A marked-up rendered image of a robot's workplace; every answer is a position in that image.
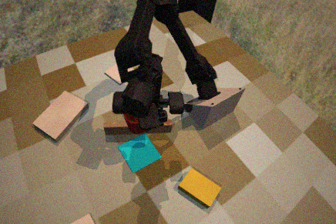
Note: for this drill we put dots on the yellow rectangular block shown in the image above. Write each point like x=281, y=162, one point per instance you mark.
x=199, y=188

